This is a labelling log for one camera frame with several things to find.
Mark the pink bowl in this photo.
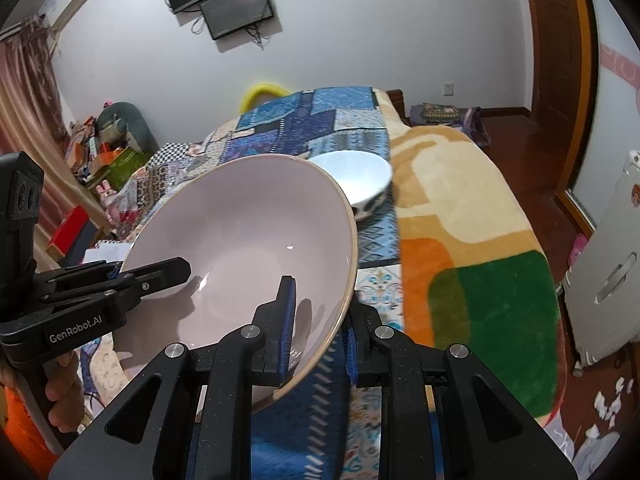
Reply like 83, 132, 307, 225
113, 154, 358, 411

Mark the white patterned bowl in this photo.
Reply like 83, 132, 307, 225
309, 151, 393, 221

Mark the left hand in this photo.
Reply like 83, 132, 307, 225
46, 351, 85, 434

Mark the pink rabbit toy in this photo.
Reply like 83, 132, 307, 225
96, 180, 120, 226

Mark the red box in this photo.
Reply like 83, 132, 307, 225
47, 206, 90, 261

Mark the patchwork patterned cloth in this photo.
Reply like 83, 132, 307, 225
80, 87, 405, 479

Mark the green box of clutter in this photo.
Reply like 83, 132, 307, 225
85, 148, 151, 192

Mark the beige orange green blanket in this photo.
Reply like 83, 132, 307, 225
375, 90, 567, 425

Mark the grey green neck pillow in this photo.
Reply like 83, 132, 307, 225
96, 102, 158, 155

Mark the striped brown curtain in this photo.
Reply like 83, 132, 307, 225
0, 16, 108, 271

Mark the bag on floor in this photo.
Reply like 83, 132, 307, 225
409, 103, 491, 148

